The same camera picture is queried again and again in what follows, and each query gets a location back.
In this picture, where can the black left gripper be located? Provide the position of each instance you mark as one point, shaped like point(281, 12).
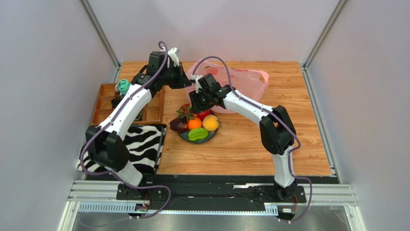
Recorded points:
point(183, 81)

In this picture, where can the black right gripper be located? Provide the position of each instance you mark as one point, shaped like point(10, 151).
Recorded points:
point(195, 104)

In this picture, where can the red apple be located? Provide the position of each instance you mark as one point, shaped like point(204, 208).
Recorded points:
point(203, 114)

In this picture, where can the red berry sprig with leaves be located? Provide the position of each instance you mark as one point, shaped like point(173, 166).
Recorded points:
point(185, 112)

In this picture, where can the yellow peach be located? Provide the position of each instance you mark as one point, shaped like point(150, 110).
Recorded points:
point(210, 123)

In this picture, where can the orange fruit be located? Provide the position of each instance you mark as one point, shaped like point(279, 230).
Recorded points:
point(194, 123)

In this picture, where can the pink plastic bag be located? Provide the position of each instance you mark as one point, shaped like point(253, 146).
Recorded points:
point(250, 83)

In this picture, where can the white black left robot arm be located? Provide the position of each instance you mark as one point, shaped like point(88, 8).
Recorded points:
point(105, 143)

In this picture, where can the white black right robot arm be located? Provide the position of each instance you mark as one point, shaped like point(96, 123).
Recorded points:
point(276, 129)

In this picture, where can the dark purple fruit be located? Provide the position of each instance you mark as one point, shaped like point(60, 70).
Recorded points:
point(179, 125)

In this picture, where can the wooden compartment tray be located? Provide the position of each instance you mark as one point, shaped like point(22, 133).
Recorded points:
point(152, 113)

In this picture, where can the teal rolled sock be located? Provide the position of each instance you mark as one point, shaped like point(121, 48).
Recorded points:
point(122, 86)

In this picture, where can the black rolled sock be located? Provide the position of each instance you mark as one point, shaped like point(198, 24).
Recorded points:
point(116, 101)

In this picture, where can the zebra pattern cloth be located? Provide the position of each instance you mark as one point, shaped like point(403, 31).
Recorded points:
point(145, 145)

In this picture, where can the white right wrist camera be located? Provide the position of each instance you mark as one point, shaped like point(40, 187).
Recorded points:
point(195, 79)

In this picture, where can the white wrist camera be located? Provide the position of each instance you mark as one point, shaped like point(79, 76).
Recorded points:
point(195, 79)
point(173, 57)

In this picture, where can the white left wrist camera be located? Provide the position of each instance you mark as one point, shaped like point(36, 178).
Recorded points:
point(173, 57)

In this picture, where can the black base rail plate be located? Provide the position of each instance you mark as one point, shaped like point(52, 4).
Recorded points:
point(215, 193)

